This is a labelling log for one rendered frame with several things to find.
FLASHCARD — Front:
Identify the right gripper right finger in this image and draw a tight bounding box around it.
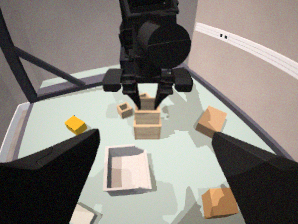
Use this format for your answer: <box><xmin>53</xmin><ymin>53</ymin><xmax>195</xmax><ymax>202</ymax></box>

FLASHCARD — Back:
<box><xmin>211</xmin><ymin>132</ymin><xmax>298</xmax><ymax>224</ymax></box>

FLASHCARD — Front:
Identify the white open box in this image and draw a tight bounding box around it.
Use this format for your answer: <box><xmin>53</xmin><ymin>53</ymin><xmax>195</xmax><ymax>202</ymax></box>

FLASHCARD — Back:
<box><xmin>103</xmin><ymin>144</ymin><xmax>152</xmax><ymax>196</ymax></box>

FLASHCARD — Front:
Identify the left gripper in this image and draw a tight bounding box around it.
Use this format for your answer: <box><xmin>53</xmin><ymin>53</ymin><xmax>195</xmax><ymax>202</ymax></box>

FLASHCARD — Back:
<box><xmin>102</xmin><ymin>48</ymin><xmax>193</xmax><ymax>110</ymax></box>

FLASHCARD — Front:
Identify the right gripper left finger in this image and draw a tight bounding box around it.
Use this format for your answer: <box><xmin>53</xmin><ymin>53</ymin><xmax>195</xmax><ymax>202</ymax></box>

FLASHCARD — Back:
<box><xmin>0</xmin><ymin>128</ymin><xmax>100</xmax><ymax>224</ymax></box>

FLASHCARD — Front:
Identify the yellow block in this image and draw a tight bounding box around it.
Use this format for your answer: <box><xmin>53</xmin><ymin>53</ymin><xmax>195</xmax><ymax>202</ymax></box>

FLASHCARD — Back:
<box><xmin>65</xmin><ymin>116</ymin><xmax>87</xmax><ymax>135</ymax></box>

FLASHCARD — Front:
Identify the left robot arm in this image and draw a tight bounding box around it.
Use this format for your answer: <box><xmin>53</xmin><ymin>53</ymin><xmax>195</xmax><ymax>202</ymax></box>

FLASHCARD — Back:
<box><xmin>119</xmin><ymin>0</ymin><xmax>191</xmax><ymax>69</ymax></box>

